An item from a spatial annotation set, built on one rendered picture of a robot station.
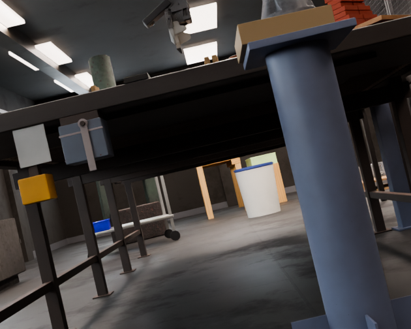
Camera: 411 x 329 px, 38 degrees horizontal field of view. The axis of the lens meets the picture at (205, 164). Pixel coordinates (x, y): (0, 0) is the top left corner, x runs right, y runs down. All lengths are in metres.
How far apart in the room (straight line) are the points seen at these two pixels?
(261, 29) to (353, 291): 0.69
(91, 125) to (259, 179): 5.90
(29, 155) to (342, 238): 0.98
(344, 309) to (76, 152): 0.91
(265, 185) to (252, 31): 6.23
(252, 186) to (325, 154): 6.16
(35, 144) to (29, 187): 0.14
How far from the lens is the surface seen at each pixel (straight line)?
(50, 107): 1.92
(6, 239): 6.37
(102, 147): 1.85
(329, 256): 1.56
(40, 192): 1.90
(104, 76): 8.61
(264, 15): 1.62
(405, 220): 3.97
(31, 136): 1.94
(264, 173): 7.68
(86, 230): 4.00
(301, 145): 1.54
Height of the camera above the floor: 0.56
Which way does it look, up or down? 2 degrees up
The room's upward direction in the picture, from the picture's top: 13 degrees counter-clockwise
